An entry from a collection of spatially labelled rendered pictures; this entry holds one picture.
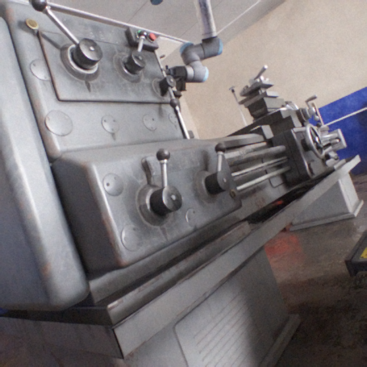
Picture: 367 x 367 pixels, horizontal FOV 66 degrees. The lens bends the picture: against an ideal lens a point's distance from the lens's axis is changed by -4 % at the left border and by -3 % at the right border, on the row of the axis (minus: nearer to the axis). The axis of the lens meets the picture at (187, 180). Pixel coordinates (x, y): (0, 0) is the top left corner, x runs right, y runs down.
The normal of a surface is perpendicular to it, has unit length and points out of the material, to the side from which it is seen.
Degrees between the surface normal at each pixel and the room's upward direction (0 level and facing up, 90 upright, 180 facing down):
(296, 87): 90
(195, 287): 90
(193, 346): 90
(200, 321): 90
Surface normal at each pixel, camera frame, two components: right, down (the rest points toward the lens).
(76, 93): 0.71, -0.30
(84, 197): -0.62, 0.18
